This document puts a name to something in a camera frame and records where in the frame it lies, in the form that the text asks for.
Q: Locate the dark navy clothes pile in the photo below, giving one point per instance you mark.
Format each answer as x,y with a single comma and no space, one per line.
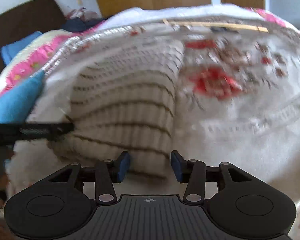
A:
77,25

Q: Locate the floral beige bedspread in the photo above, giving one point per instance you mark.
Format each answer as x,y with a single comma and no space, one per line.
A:
237,100

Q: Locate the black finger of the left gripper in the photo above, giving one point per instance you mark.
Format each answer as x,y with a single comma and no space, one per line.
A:
44,131

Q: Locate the dark brown headboard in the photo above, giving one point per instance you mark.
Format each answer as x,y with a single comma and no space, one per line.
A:
25,19

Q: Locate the small dark blue object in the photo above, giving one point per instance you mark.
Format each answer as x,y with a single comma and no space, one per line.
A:
223,30

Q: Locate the red white striped garment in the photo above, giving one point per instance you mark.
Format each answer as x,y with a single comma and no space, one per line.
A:
77,13

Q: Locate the cream brown-striped ribbed sweater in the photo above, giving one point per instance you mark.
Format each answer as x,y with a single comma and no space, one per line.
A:
124,99

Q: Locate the long bamboo stick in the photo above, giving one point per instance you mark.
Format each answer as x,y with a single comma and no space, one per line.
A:
218,25

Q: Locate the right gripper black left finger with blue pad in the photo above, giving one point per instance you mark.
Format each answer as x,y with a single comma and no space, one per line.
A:
107,173

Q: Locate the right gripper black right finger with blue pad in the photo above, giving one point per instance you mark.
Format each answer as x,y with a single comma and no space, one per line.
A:
191,172

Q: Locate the white textured blanket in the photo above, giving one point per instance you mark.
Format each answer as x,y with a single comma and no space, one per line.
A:
137,15

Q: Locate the pink cartoon print quilt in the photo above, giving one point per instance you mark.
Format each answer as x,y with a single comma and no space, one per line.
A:
34,56

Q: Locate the blue fuzzy blanket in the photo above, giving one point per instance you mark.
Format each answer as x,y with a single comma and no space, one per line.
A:
17,103

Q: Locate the blue pillow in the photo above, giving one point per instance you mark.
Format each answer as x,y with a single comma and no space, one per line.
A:
9,51

